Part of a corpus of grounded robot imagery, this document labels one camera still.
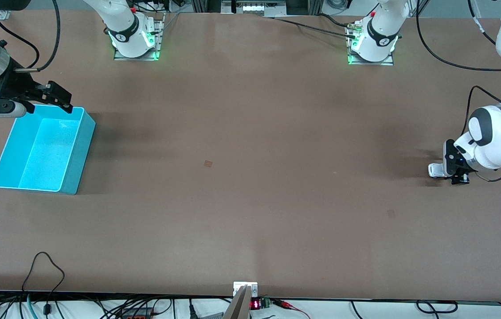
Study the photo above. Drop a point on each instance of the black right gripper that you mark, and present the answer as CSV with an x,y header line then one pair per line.
x,y
14,84

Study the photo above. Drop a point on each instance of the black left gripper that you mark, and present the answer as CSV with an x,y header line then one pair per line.
x,y
451,156

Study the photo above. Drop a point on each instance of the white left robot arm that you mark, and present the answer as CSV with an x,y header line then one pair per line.
x,y
499,133

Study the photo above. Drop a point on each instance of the turquoise plastic bin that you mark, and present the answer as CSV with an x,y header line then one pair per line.
x,y
46,155

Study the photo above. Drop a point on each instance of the grey control box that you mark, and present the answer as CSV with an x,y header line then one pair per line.
x,y
255,6

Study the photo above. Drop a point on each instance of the red LED display module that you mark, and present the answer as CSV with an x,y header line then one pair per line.
x,y
256,304

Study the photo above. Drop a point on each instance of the black power plug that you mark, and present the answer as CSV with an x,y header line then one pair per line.
x,y
192,310

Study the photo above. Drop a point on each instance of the grey metal bar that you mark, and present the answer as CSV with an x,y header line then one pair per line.
x,y
239,308

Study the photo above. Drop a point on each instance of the aluminium corner bracket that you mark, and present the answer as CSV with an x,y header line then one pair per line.
x,y
3,14

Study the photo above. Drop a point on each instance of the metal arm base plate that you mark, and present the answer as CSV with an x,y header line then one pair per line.
x,y
160,35
370,63

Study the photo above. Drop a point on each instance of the white metal bracket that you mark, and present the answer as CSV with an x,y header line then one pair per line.
x,y
238,287

